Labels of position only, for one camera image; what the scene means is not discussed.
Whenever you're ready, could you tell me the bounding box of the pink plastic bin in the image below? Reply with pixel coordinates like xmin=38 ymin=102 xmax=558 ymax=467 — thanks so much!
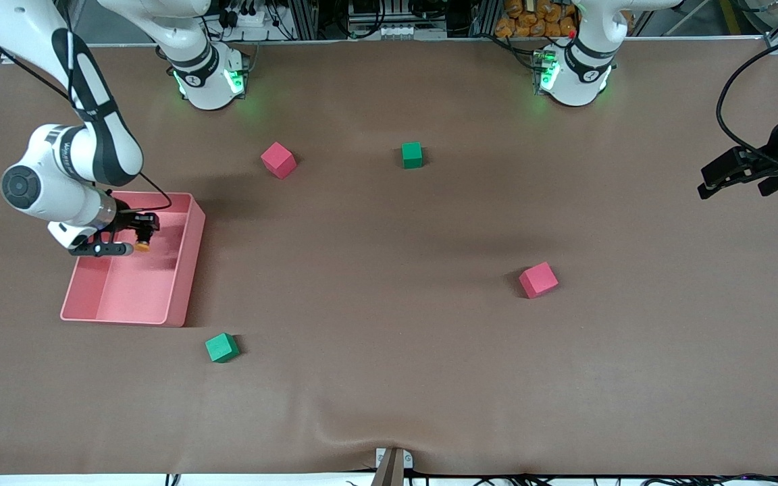
xmin=60 ymin=191 xmax=206 ymax=328

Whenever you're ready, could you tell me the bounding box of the pink foam cube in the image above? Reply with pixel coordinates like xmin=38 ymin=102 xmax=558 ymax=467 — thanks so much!
xmin=260 ymin=142 xmax=297 ymax=180
xmin=518 ymin=262 xmax=560 ymax=299

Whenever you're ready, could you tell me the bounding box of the white power strip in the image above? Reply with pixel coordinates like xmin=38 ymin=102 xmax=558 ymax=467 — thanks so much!
xmin=226 ymin=5 xmax=269 ymax=29

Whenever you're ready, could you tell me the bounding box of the bag of orange objects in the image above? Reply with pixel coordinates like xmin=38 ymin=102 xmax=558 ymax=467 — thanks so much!
xmin=495 ymin=0 xmax=577 ymax=38

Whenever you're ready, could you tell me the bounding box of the brown table cover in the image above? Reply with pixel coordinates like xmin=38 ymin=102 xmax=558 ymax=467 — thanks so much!
xmin=0 ymin=38 xmax=778 ymax=477

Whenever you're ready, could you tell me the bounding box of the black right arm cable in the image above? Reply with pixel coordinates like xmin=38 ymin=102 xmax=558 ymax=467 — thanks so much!
xmin=0 ymin=10 xmax=174 ymax=213

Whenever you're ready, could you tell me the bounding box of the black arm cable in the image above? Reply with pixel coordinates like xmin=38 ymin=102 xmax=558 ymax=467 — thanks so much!
xmin=716 ymin=32 xmax=778 ymax=169
xmin=0 ymin=10 xmax=174 ymax=213

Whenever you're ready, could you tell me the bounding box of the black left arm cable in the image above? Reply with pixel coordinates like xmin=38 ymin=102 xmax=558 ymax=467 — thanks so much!
xmin=716 ymin=32 xmax=778 ymax=169

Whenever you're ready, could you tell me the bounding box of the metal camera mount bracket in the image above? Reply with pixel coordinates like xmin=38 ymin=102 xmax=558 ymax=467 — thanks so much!
xmin=375 ymin=448 xmax=414 ymax=486

